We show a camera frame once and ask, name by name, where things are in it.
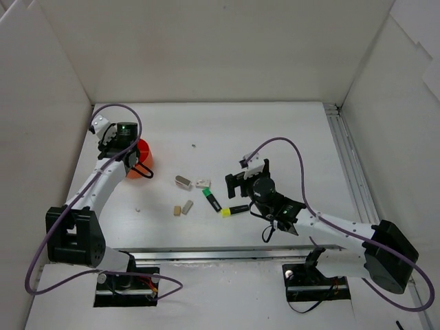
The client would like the green capped black marker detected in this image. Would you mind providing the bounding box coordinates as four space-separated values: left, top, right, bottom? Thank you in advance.
202 188 221 212

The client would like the yellow capped black marker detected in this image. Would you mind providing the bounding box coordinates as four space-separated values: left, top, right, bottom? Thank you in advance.
221 204 250 218

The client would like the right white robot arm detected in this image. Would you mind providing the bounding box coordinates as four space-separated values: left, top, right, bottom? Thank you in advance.
225 159 419 294

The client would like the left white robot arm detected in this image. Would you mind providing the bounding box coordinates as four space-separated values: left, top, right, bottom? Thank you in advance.
45 122 154 289

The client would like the white eraser in sleeve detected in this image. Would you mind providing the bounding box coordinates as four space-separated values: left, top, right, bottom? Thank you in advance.
195 179 211 189

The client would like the long beige eraser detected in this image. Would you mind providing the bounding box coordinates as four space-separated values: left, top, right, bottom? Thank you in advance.
181 200 194 215

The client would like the small tan eraser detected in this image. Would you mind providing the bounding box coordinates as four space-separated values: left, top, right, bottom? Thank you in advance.
173 206 182 217

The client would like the orange round pen holder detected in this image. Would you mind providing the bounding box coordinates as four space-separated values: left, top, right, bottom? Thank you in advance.
126 139 154 179

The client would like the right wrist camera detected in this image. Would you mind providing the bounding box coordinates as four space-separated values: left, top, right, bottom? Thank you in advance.
240 153 265 179

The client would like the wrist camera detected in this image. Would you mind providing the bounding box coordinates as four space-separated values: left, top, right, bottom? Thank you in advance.
240 153 265 179
89 115 116 145

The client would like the aluminium front rail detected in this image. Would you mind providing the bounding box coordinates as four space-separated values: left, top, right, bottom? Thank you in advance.
113 244 344 265

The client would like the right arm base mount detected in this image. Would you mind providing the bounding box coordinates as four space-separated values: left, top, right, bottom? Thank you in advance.
282 247 351 314

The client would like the aluminium side rail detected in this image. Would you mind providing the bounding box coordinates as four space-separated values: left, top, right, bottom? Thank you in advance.
322 103 380 225

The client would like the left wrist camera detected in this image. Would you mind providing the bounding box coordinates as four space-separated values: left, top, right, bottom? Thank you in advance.
89 115 116 145

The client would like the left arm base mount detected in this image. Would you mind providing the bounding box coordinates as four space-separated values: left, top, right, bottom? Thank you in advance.
93 266 160 308

